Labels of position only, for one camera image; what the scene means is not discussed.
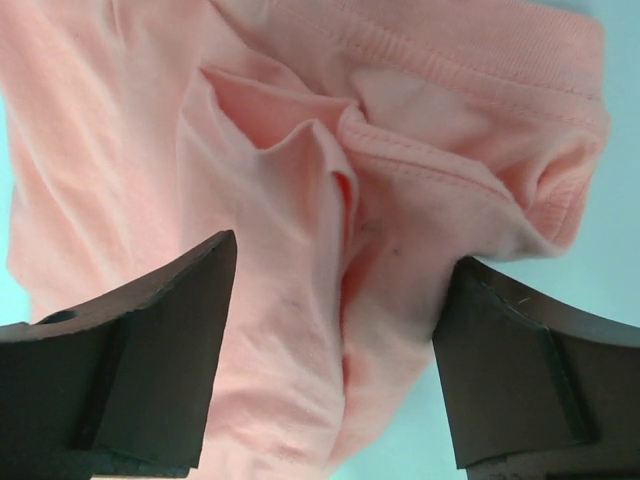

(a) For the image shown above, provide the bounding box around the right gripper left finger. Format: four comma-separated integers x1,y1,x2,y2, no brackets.
1,231,237,479

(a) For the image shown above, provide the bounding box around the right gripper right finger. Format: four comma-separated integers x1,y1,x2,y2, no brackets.
434,258,639,479

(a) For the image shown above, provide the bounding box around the pink polo shirt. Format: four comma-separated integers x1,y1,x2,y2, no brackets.
1,1,608,479

